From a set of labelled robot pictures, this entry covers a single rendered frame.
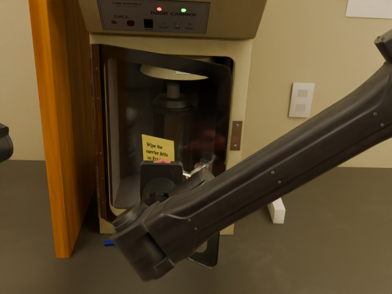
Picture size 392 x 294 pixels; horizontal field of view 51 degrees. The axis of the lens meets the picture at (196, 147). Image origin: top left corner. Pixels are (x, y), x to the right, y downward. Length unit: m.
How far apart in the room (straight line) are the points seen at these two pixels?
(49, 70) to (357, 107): 0.55
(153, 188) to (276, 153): 0.26
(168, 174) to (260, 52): 0.74
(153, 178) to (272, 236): 0.47
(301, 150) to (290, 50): 0.94
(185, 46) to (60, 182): 0.37
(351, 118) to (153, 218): 0.23
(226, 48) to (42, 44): 0.34
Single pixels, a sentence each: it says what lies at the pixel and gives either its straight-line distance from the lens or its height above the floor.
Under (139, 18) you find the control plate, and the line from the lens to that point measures 0.77.
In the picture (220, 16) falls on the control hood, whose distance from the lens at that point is 0.77.
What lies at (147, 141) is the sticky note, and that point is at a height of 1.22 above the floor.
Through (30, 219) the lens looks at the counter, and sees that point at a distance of 1.11.
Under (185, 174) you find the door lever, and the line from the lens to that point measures 0.70.
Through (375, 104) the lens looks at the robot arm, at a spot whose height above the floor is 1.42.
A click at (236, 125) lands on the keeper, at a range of 0.89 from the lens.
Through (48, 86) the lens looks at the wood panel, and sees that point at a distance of 0.79.
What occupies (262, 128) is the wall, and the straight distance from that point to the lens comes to 1.37.
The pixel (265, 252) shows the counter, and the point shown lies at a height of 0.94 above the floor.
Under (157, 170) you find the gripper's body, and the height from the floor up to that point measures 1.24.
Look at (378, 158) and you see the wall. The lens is 1.56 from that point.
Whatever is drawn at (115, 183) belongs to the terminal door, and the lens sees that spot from 0.90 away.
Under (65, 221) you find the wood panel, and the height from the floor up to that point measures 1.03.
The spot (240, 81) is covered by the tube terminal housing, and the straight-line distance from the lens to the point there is 0.86.
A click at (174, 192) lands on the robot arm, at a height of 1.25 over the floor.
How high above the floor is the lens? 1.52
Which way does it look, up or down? 23 degrees down
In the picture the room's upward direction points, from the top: 3 degrees clockwise
